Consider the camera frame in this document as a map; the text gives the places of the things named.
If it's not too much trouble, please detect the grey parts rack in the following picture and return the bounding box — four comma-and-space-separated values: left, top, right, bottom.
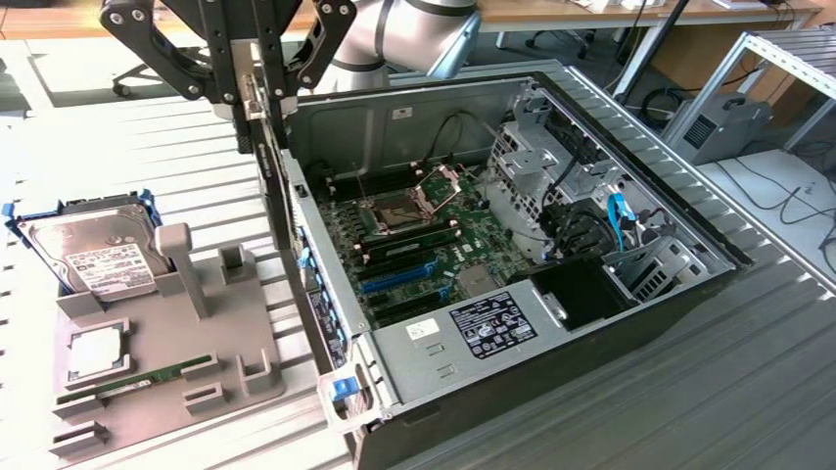
42, 219, 289, 466

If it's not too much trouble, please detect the metal socket cover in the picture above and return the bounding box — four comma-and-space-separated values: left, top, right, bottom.
410, 165, 469, 216

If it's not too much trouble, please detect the blue disk caddy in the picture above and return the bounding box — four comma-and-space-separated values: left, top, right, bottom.
0, 188, 163, 301

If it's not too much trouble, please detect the silver disk bay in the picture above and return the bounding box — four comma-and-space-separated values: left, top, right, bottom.
599, 233, 717, 307

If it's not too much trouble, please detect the CPU socket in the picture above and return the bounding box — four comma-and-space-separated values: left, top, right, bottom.
363, 193, 425, 234

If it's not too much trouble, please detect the silver hard disk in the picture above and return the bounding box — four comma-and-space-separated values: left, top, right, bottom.
17, 204, 162, 304

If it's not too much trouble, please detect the light wooden desk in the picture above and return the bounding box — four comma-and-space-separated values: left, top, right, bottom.
0, 0, 314, 41
475, 0, 825, 97

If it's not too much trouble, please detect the aluminium slat table frame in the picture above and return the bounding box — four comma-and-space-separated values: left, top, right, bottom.
658, 26, 836, 165

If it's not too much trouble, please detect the black wire bundle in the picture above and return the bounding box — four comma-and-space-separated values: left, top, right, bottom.
539, 199, 621, 260

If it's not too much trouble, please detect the grey controller box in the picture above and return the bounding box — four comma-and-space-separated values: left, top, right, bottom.
665, 92, 777, 166

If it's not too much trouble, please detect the empty black RAM slot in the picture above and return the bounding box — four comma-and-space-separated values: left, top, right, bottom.
355, 218, 457, 245
358, 225, 458, 252

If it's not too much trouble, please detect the low-profile graphics card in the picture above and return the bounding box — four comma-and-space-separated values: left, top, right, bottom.
230, 41, 298, 254

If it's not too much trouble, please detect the green RAM stick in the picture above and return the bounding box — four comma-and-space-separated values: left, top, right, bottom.
55, 354, 221, 405

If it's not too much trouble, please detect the blue SATA wire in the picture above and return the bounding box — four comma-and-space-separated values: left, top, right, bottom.
605, 192, 633, 255

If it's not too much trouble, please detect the silver CPU chip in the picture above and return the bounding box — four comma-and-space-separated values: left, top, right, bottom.
66, 326, 131, 381

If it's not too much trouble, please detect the silver chipset heatsink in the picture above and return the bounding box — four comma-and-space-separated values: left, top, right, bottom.
454, 267, 502, 299

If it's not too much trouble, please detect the black RAM stick white label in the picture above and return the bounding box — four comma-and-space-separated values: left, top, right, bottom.
359, 227, 461, 263

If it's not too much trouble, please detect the green motherboard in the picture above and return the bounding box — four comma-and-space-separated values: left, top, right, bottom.
311, 161, 543, 329

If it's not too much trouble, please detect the blue case release latch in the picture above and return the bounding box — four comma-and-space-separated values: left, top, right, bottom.
329, 375, 358, 403

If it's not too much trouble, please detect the blue expansion slot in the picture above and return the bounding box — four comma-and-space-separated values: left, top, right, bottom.
357, 257, 439, 297

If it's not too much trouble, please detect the silver drive cage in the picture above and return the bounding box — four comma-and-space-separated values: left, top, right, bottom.
485, 80, 654, 256

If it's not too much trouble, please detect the silver power supply unit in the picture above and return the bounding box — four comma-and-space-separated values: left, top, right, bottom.
354, 282, 575, 411

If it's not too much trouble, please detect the open black PC case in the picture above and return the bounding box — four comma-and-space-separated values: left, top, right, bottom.
281, 70, 755, 470

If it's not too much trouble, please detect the black looped wire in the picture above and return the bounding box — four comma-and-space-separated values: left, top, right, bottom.
419, 111, 505, 165

